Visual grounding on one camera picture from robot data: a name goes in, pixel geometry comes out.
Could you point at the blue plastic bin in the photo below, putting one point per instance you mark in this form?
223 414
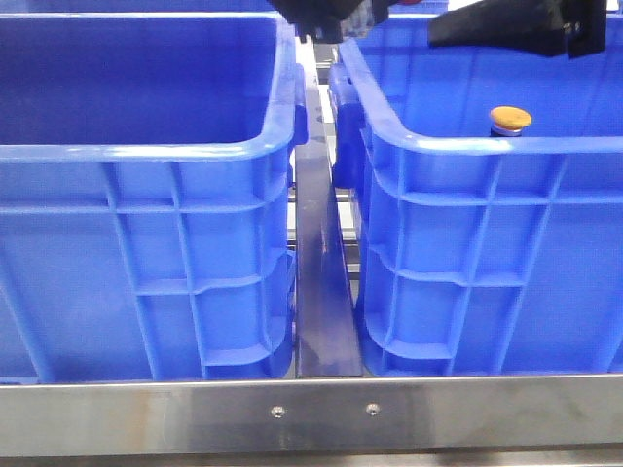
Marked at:
144 190
482 255

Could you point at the left blue plastic bin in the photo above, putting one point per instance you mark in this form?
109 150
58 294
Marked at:
144 190

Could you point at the right blue plastic bin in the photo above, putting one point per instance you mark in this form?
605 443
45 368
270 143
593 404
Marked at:
482 255

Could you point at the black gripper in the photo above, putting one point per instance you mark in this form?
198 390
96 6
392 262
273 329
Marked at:
573 28
332 21

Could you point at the blue bin behind left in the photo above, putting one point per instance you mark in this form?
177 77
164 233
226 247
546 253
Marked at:
133 6

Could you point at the yellow push button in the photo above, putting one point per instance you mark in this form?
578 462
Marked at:
509 121

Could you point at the stainless steel front rail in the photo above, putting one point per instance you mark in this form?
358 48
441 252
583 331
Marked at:
334 414

